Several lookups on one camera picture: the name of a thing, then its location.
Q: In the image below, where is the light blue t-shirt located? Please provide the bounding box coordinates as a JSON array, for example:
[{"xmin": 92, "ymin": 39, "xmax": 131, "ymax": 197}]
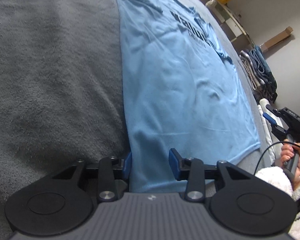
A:
[{"xmin": 117, "ymin": 0, "xmax": 260, "ymax": 193}]

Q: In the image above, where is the person's right hand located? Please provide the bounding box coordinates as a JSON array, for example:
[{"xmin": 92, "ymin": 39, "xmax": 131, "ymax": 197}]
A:
[{"xmin": 280, "ymin": 140, "xmax": 300, "ymax": 183}]

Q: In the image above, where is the white folded cloth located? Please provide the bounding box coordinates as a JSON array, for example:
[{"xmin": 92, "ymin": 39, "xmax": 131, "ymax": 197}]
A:
[{"xmin": 257, "ymin": 105, "xmax": 276, "ymax": 164}]

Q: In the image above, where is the stack of folded jeans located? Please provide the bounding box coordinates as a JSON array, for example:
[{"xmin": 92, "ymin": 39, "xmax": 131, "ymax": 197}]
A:
[{"xmin": 239, "ymin": 46, "xmax": 277, "ymax": 102}]

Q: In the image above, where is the white fluffy sleeve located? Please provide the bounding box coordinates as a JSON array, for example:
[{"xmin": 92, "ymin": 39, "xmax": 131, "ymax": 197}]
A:
[{"xmin": 256, "ymin": 167, "xmax": 300, "ymax": 239}]

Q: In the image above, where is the long cardboard box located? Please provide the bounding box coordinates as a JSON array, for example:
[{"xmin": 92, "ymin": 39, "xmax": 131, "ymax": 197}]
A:
[{"xmin": 260, "ymin": 26, "xmax": 293, "ymax": 53}]

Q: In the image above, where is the cream desk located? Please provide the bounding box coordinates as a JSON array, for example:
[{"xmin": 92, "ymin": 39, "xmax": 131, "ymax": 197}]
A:
[{"xmin": 205, "ymin": 0, "xmax": 254, "ymax": 51}]

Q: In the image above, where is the black cable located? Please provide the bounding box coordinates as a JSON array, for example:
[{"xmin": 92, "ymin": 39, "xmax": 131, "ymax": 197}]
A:
[{"xmin": 252, "ymin": 141, "xmax": 300, "ymax": 177}]

